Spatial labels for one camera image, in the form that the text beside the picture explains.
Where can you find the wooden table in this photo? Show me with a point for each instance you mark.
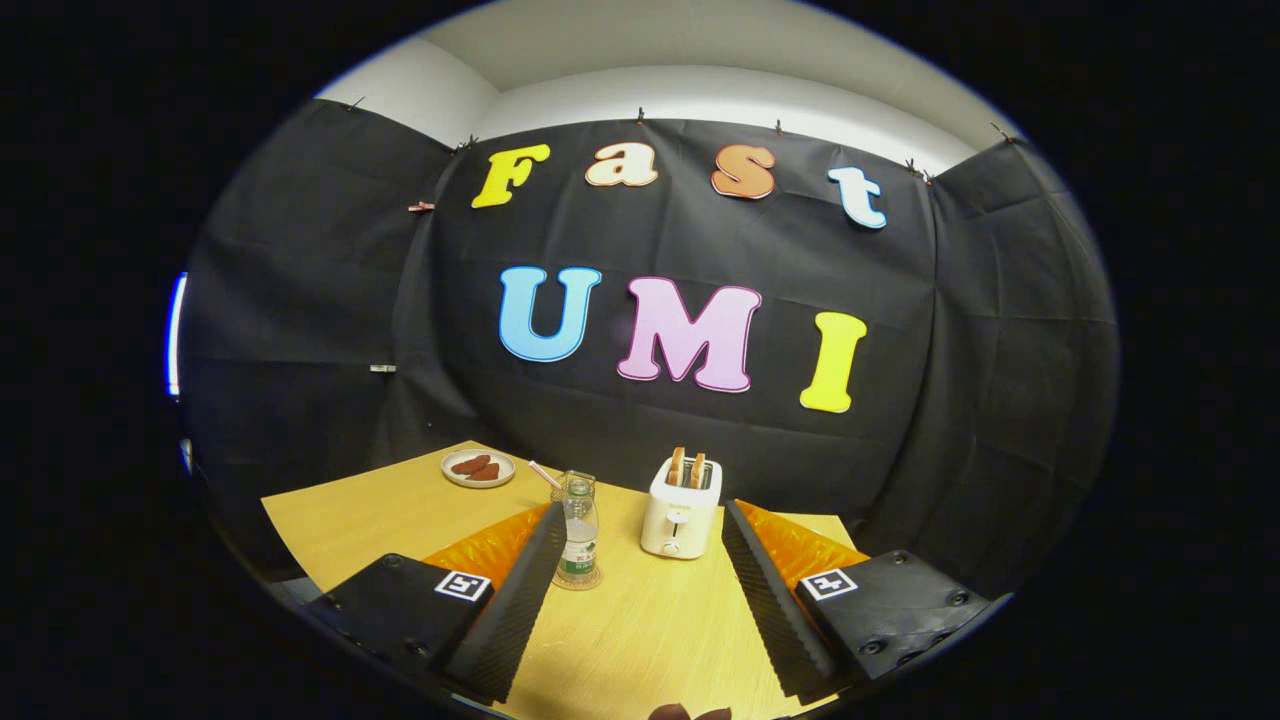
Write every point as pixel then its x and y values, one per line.
pixel 640 620

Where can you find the pink striped straw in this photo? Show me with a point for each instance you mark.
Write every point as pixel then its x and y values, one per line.
pixel 545 475

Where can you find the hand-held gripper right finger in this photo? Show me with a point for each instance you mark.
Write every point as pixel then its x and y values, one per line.
pixel 775 620

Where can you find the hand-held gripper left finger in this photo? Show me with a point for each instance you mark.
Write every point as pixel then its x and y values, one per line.
pixel 500 630

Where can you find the round wooden coaster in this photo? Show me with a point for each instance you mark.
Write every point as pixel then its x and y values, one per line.
pixel 590 582

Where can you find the small white plate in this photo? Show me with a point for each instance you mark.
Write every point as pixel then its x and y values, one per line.
pixel 455 478

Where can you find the white toaster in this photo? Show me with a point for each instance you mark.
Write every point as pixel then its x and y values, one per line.
pixel 678 520

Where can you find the red meat slice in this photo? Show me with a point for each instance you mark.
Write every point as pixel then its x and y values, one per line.
pixel 486 473
pixel 468 465

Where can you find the toast slice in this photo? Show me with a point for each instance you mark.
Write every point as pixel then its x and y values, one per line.
pixel 698 470
pixel 677 466

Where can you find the clear plastic juice bottle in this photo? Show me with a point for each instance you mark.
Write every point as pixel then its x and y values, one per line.
pixel 579 540

